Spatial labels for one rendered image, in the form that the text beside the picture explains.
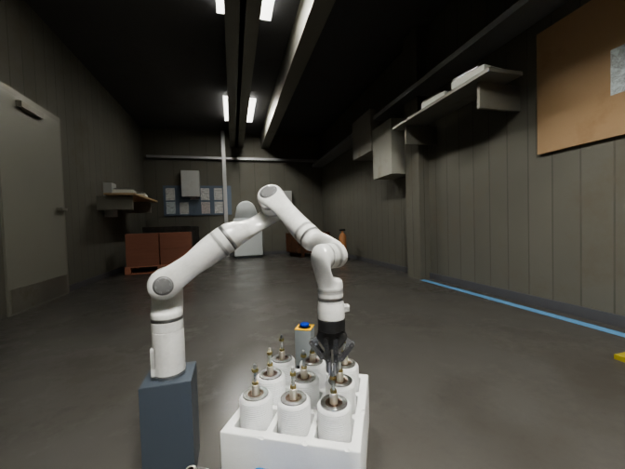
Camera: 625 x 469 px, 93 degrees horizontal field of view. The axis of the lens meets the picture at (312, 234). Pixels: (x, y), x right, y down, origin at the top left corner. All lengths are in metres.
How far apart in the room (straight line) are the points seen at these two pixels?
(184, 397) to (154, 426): 0.11
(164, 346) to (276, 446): 0.42
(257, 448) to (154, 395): 0.33
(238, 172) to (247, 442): 7.52
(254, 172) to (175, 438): 7.46
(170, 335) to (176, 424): 0.26
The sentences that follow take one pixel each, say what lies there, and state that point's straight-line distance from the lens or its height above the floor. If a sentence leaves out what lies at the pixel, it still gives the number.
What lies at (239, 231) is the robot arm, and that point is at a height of 0.74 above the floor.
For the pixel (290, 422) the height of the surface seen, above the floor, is 0.21.
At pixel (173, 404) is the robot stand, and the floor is 0.24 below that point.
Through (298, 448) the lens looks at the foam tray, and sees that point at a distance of 0.95.
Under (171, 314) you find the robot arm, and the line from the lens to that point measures 1.00.
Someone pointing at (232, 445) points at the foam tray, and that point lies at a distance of 1.03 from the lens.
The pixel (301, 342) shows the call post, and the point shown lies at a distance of 1.31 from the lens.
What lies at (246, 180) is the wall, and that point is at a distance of 8.15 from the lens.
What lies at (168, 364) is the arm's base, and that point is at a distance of 1.05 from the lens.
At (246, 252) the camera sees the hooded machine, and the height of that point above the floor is 0.14.
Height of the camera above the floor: 0.75
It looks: 2 degrees down
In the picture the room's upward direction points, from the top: 2 degrees counter-clockwise
